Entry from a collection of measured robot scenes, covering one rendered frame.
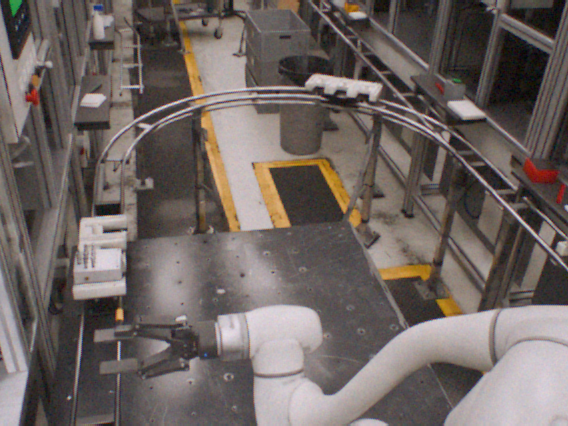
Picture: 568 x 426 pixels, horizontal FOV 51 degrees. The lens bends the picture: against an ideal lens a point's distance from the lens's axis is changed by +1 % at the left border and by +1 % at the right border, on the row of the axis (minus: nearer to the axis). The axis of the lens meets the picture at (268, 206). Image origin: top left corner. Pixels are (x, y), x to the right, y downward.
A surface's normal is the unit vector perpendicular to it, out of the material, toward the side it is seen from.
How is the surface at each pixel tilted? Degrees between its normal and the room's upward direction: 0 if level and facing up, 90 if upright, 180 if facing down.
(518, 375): 33
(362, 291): 0
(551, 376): 3
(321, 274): 0
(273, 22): 89
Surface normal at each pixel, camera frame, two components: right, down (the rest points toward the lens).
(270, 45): 0.22, 0.55
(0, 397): 0.03, -0.84
